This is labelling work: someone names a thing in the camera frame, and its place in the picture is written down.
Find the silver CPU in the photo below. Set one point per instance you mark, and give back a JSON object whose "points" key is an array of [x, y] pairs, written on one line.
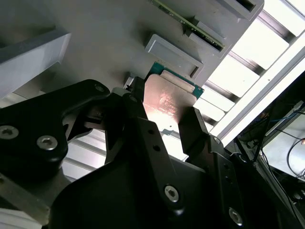
{"points": [[166, 100]]}

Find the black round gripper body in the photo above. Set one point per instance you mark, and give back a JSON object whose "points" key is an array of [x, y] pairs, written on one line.
{"points": [[107, 198]]}

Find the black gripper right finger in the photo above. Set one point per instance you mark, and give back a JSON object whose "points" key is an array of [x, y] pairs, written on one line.
{"points": [[195, 133]]}

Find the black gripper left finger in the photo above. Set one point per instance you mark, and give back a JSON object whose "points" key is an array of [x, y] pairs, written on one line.
{"points": [[31, 133]]}

